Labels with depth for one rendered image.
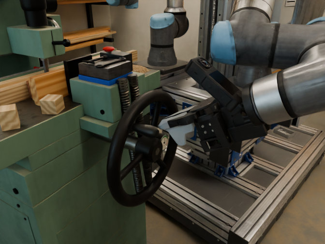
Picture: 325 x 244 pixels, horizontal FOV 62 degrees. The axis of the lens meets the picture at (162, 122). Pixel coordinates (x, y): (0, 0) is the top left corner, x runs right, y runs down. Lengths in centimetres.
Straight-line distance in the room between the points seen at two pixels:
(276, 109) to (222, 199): 106
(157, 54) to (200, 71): 90
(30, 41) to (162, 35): 70
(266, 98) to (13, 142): 48
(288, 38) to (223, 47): 10
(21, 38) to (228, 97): 57
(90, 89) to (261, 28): 40
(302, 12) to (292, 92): 57
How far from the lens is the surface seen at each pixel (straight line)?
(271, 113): 43
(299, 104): 42
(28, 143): 64
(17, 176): 69
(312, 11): 95
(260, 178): 164
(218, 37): 50
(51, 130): 66
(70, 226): 83
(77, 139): 72
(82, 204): 83
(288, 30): 50
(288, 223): 174
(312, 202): 194
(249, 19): 52
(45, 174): 69
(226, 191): 150
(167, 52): 135
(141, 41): 454
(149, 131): 53
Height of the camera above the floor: 116
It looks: 26 degrees down
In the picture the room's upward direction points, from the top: straight up
